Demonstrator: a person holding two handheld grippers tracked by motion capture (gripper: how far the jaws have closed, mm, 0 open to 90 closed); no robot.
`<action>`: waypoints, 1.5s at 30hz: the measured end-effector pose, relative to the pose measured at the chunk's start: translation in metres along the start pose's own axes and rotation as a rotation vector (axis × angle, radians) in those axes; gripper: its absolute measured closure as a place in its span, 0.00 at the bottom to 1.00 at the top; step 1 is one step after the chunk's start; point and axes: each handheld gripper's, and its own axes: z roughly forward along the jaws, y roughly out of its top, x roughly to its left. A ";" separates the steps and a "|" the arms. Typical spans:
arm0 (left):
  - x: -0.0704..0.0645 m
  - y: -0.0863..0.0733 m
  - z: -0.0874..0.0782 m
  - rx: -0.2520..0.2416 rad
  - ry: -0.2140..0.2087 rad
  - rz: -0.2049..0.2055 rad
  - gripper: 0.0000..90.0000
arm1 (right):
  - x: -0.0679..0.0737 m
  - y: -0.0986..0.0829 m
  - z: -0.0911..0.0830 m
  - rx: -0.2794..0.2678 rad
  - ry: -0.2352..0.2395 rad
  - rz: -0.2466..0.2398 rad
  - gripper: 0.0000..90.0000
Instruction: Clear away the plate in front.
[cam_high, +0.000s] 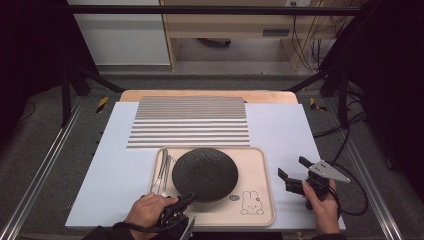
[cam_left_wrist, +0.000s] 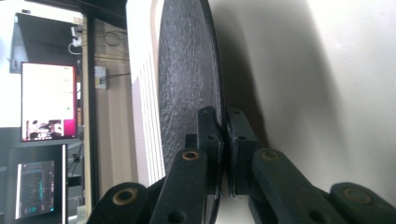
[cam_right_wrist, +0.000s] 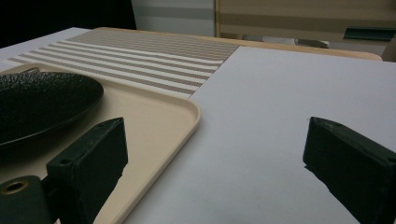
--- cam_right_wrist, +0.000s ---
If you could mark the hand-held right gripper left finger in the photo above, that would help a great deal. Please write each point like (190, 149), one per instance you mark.
(90, 161)

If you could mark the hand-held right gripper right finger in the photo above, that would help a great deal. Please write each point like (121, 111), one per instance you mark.
(355, 168)

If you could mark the beige plastic tray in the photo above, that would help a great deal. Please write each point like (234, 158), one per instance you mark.
(149, 124)

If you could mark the striped beige placemat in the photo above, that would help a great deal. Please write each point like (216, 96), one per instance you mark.
(140, 59)

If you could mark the light wooden desk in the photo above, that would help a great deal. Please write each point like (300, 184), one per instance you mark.
(295, 18)

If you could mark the white partition panel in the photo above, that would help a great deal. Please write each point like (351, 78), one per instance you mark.
(174, 15)

